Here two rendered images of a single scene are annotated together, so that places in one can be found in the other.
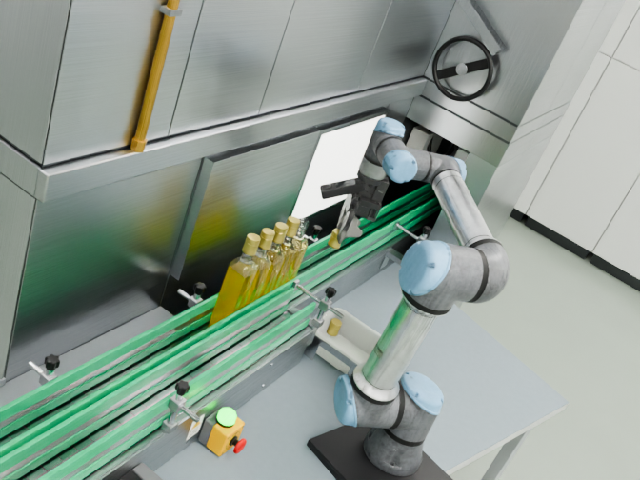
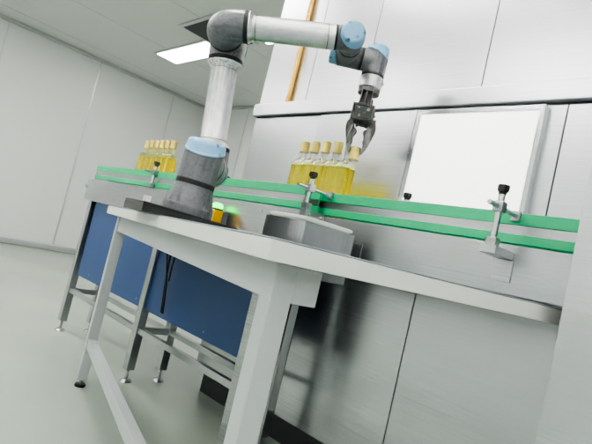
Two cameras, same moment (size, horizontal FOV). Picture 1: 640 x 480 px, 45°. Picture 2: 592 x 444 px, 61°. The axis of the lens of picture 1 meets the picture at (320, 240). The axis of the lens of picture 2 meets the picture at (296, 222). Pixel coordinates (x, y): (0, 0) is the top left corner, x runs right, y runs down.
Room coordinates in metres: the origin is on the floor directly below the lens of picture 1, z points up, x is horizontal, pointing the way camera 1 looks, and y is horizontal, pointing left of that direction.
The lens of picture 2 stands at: (2.38, -1.60, 0.73)
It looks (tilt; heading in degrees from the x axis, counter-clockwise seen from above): 3 degrees up; 114
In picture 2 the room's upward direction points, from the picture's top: 13 degrees clockwise
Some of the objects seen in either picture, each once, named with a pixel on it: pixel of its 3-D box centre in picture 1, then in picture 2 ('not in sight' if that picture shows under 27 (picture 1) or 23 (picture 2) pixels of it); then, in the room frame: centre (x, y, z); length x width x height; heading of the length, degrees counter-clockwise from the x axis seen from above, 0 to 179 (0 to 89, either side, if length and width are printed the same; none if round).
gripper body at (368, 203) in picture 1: (365, 194); (365, 107); (1.86, -0.07, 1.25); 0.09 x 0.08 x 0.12; 103
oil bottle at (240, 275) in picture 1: (233, 293); (295, 185); (1.58, 0.15, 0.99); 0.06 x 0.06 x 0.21; 67
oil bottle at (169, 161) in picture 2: not in sight; (167, 166); (0.67, 0.52, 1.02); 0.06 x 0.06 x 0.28; 68
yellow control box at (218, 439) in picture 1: (222, 432); (213, 219); (1.33, 0.04, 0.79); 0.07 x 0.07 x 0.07; 68
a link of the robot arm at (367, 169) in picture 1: (373, 167); (371, 85); (1.86, -0.06, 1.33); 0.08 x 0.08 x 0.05
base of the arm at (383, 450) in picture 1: (398, 439); (190, 197); (1.50, -0.37, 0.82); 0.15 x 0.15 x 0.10
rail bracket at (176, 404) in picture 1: (184, 413); not in sight; (1.18, 0.13, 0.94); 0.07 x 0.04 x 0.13; 68
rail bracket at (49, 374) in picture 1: (40, 377); not in sight; (1.12, 0.42, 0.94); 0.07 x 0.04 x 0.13; 68
